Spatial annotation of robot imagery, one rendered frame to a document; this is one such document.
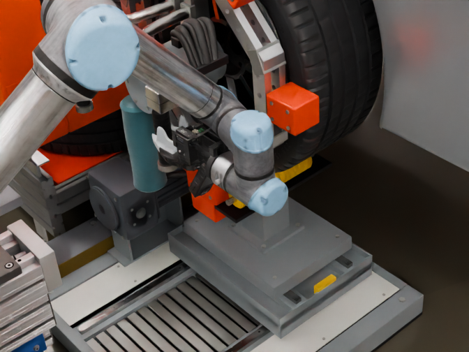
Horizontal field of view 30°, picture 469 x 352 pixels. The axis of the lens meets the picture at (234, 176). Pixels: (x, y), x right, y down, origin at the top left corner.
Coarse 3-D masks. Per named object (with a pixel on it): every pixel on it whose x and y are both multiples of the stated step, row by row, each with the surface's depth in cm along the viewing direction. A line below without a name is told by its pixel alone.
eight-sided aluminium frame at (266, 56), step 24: (120, 0) 218; (144, 0) 219; (216, 0) 186; (144, 24) 223; (240, 24) 183; (264, 24) 185; (264, 48) 183; (264, 72) 184; (264, 96) 188; (192, 120) 229
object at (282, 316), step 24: (192, 240) 263; (192, 264) 260; (216, 264) 254; (336, 264) 248; (360, 264) 247; (240, 288) 242; (312, 288) 243; (336, 288) 244; (264, 312) 237; (288, 312) 234; (312, 312) 241
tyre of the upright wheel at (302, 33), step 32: (288, 0) 182; (320, 0) 186; (352, 0) 190; (288, 32) 185; (320, 32) 186; (352, 32) 191; (288, 64) 190; (320, 64) 187; (352, 64) 193; (320, 96) 190; (352, 96) 198; (320, 128) 197; (352, 128) 213; (288, 160) 207
